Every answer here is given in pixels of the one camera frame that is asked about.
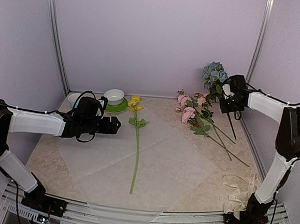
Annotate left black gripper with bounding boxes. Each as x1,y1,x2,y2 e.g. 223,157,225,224
82,114,121,137

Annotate yellow fake flower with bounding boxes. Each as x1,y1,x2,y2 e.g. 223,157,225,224
128,95,149,194

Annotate blue hydrangea fake flower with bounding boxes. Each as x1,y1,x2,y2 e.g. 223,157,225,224
196,60,243,141

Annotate pink fake rose stem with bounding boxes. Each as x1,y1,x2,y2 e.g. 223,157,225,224
176,89,234,161
176,107,249,167

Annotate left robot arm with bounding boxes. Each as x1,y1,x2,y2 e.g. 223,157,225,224
0,91,121,217

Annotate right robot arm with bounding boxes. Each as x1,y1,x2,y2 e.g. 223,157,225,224
219,75,300,224

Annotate green plate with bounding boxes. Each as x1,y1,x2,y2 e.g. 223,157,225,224
106,98,128,113

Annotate white bowl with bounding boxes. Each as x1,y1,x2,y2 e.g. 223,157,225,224
104,89,125,106

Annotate light blue mug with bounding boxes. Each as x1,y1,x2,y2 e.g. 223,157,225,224
67,93,81,108

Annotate cream ribbon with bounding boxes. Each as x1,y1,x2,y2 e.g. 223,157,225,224
222,174,261,220

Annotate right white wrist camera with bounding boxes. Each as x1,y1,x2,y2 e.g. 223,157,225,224
222,83,234,99

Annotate right aluminium frame post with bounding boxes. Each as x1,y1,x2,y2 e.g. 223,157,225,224
245,0,275,83

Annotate aluminium frame post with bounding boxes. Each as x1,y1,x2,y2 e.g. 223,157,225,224
245,0,275,83
48,0,70,96

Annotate aluminium front rail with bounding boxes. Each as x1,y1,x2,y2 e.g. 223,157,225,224
0,183,289,224

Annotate left aluminium frame post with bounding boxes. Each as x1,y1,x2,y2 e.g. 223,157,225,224
48,0,70,96

